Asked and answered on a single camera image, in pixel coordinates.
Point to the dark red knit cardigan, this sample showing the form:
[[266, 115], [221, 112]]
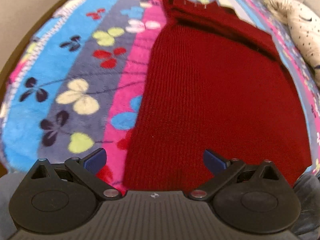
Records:
[[212, 92]]

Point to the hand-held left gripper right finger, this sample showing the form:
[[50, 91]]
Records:
[[214, 160]]

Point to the floral striped blanket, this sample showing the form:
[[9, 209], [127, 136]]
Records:
[[62, 55]]

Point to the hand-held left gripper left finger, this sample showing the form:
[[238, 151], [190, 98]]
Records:
[[95, 159]]

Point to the star and moon print pillow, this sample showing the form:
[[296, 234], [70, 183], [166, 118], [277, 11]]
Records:
[[302, 27]]

